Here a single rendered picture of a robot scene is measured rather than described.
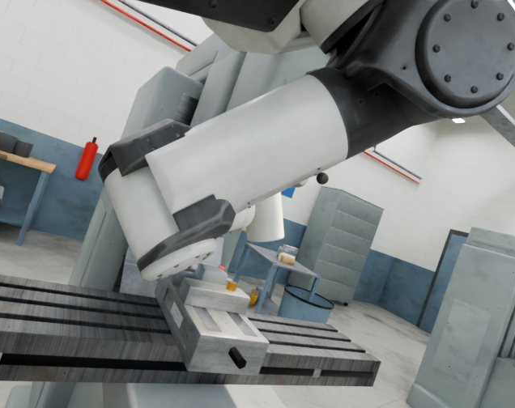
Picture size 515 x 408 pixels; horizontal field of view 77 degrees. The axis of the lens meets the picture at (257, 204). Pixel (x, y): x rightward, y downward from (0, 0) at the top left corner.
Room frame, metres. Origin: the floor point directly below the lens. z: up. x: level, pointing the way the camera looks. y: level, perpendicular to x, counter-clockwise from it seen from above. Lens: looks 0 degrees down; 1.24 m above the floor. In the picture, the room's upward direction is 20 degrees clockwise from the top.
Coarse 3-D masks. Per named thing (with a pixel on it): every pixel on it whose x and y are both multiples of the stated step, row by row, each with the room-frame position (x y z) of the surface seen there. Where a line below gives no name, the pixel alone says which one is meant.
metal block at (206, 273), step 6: (198, 264) 0.79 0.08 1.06; (204, 264) 0.79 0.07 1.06; (198, 270) 0.78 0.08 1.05; (204, 270) 0.75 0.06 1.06; (210, 270) 0.75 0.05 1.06; (216, 270) 0.77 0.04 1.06; (222, 270) 0.79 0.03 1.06; (198, 276) 0.77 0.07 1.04; (204, 276) 0.75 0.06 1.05; (210, 276) 0.75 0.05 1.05; (216, 276) 0.76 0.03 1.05; (222, 276) 0.77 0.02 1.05; (210, 282) 0.76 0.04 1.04; (216, 282) 0.76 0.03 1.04; (222, 282) 0.77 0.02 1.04
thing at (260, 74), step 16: (256, 64) 0.74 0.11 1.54; (272, 64) 0.68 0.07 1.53; (288, 64) 0.68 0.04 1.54; (304, 64) 0.70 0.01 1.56; (320, 64) 0.72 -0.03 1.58; (240, 80) 0.79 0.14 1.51; (256, 80) 0.71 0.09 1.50; (272, 80) 0.68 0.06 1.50; (288, 80) 0.69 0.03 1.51; (240, 96) 0.76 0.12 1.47; (256, 96) 0.69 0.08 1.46
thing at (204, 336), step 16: (192, 272) 0.79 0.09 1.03; (160, 288) 0.83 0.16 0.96; (176, 288) 0.75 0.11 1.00; (160, 304) 0.80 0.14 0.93; (176, 304) 0.72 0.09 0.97; (176, 320) 0.69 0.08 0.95; (192, 320) 0.62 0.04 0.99; (208, 320) 0.64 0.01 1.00; (224, 320) 0.67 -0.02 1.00; (240, 320) 0.70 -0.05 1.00; (176, 336) 0.66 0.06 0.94; (192, 336) 0.59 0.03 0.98; (208, 336) 0.58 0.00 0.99; (224, 336) 0.59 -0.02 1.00; (240, 336) 0.62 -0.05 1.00; (256, 336) 0.64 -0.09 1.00; (192, 352) 0.57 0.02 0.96; (208, 352) 0.58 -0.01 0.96; (224, 352) 0.59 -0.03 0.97; (240, 352) 0.61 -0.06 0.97; (256, 352) 0.63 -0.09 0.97; (192, 368) 0.57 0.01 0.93; (208, 368) 0.58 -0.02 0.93; (224, 368) 0.60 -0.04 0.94; (256, 368) 0.63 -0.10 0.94
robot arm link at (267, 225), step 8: (280, 192) 0.56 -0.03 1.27; (264, 200) 0.53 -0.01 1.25; (272, 200) 0.54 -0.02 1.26; (280, 200) 0.56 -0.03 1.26; (256, 208) 0.54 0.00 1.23; (264, 208) 0.54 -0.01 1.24; (272, 208) 0.54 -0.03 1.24; (280, 208) 0.55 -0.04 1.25; (256, 216) 0.54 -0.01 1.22; (264, 216) 0.54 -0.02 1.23; (272, 216) 0.54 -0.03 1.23; (280, 216) 0.55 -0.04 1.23; (256, 224) 0.54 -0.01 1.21; (264, 224) 0.54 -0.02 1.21; (272, 224) 0.54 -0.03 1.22; (280, 224) 0.55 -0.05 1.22; (248, 232) 0.56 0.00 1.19; (256, 232) 0.54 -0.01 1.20; (264, 232) 0.54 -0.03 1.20; (272, 232) 0.54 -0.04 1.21; (280, 232) 0.55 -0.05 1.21; (256, 240) 0.54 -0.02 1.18; (264, 240) 0.54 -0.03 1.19; (272, 240) 0.54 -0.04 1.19
